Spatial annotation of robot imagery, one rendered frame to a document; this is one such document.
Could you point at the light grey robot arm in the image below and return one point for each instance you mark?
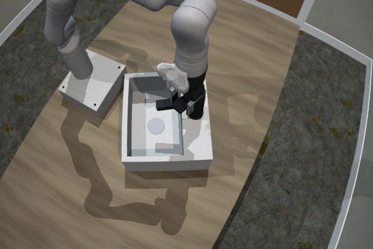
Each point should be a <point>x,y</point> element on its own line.
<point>189,25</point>

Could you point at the black mixer tap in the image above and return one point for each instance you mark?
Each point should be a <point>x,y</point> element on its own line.
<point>180,105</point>

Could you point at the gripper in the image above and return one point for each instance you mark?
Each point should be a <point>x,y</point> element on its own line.
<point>184,78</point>

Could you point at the grey rectangular sink basin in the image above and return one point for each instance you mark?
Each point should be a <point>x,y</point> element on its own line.
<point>161,140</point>

